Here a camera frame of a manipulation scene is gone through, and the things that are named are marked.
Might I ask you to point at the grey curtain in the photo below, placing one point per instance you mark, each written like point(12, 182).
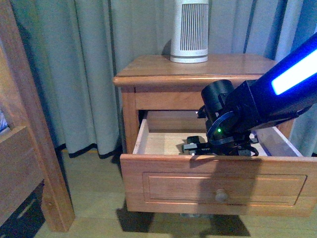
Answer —
point(75, 47)

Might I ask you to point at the wooden nightstand cabinet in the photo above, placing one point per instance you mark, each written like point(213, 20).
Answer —
point(156, 83)

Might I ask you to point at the white ribbed air purifier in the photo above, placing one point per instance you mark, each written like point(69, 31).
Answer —
point(189, 43)

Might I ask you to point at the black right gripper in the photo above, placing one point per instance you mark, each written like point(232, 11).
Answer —
point(237, 145)

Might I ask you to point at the robot arm with blue light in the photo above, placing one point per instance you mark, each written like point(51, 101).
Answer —
point(285, 92)

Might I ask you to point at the wooden drawer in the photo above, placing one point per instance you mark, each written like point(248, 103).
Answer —
point(160, 177)

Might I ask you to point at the wooden bed frame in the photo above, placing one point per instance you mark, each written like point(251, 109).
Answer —
point(27, 155)

